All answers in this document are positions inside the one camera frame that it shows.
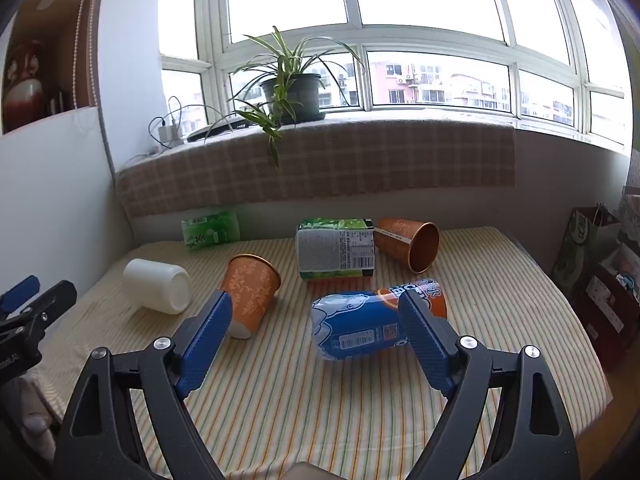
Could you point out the green paper bag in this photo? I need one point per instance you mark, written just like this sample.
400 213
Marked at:
580 245

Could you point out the potted spider plant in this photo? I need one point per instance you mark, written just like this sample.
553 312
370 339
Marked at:
295 95

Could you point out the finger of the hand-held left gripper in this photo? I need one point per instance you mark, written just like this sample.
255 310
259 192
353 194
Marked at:
20 292
52 297

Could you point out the person's left hand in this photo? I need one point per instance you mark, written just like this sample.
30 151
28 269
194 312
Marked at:
37 420

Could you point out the orange patterned paper cup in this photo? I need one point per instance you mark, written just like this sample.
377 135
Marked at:
250 285
400 242

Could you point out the white cup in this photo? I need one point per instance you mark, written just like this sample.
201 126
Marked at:
155 285

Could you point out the white window frame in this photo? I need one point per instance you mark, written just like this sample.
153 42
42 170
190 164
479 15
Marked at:
356 35

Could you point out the wooden wall shelf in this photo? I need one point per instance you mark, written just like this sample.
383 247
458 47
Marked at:
60 50

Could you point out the black flat device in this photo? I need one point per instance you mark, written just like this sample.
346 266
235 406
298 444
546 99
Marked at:
210 132

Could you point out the blue and orange snack packet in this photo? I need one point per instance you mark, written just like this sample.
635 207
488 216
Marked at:
355 325

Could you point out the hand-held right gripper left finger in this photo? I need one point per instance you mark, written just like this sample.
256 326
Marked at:
202 340

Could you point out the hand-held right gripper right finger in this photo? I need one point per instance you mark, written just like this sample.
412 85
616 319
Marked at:
425 345

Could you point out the dark red box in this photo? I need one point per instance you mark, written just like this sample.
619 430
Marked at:
595 320

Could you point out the brown plaid cloth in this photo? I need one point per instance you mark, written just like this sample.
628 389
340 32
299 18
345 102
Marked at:
350 160

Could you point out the red patterned jar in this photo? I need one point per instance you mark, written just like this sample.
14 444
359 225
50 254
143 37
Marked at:
25 95

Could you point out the green and white packet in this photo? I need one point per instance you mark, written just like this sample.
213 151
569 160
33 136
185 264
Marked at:
335 250

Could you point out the green tissue pack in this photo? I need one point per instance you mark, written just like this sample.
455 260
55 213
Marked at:
212 230

